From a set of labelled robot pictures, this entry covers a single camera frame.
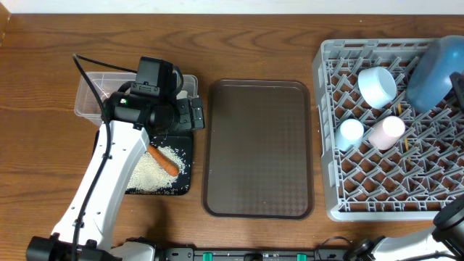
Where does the orange carrot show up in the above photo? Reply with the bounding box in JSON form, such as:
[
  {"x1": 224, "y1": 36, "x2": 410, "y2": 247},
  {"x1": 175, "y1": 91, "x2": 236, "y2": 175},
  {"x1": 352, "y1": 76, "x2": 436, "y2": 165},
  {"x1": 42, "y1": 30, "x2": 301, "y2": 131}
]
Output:
[{"x1": 147, "y1": 146, "x2": 179, "y2": 177}]

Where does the clear plastic bin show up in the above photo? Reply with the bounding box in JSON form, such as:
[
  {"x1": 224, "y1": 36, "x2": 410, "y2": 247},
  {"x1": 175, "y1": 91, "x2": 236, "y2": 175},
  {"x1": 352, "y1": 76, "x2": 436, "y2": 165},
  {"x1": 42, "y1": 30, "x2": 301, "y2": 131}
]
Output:
[{"x1": 74, "y1": 72, "x2": 199, "y2": 126}]

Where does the light blue rice bowl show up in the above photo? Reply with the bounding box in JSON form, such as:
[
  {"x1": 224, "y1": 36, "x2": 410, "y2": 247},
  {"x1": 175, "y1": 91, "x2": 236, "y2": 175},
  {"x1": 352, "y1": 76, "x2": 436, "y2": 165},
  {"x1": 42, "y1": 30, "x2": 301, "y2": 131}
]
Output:
[{"x1": 357, "y1": 67, "x2": 397, "y2": 109}]

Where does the brown serving tray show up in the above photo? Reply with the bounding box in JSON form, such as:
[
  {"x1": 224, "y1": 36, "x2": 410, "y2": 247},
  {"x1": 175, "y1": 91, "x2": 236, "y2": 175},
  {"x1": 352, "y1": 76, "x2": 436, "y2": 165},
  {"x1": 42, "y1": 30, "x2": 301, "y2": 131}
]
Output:
[{"x1": 202, "y1": 79, "x2": 314, "y2": 220}]

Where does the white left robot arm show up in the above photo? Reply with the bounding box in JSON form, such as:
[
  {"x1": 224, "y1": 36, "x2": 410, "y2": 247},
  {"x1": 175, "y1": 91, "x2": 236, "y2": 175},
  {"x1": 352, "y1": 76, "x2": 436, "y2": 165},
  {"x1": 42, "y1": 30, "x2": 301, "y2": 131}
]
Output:
[{"x1": 26, "y1": 86, "x2": 204, "y2": 260}]

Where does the spilled white rice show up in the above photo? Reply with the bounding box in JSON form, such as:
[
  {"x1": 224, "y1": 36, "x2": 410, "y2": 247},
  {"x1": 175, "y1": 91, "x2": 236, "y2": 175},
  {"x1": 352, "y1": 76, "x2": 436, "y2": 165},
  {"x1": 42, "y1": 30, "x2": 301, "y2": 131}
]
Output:
[{"x1": 126, "y1": 134, "x2": 191, "y2": 194}]

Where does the light blue cup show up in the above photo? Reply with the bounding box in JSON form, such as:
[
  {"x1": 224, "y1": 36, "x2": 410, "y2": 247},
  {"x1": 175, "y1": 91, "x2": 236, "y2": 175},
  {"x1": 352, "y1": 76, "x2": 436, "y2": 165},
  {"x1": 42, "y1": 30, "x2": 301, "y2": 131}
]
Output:
[{"x1": 335, "y1": 119, "x2": 364, "y2": 152}]

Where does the pink cup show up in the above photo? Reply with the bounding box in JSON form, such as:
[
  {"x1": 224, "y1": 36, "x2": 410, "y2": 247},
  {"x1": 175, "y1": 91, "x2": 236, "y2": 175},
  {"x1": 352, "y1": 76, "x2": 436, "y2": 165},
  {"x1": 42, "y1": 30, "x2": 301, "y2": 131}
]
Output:
[{"x1": 368, "y1": 116, "x2": 405, "y2": 150}]

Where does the grey dishwasher rack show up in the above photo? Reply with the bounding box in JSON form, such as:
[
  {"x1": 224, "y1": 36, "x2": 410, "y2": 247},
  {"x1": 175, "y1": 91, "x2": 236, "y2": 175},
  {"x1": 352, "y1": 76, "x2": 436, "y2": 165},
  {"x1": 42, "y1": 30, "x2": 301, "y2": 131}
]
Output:
[{"x1": 312, "y1": 38, "x2": 463, "y2": 221}]

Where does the dark blue plate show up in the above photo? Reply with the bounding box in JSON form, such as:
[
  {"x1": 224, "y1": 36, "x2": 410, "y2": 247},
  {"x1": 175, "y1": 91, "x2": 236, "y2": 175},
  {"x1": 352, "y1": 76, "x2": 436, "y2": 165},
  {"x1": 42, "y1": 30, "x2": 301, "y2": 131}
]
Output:
[{"x1": 406, "y1": 36, "x2": 463, "y2": 113}]

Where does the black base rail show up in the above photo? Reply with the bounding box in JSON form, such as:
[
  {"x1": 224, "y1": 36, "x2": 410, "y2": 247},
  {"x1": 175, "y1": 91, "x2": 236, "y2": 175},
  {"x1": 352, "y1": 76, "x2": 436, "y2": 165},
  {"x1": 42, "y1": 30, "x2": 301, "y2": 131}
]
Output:
[{"x1": 112, "y1": 237, "x2": 363, "y2": 261}]

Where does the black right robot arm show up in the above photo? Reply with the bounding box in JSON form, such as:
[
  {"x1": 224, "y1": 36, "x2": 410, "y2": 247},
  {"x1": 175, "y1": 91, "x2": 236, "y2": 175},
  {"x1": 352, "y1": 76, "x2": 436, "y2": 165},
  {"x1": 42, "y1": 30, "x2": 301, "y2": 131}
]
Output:
[{"x1": 347, "y1": 70, "x2": 463, "y2": 260}]

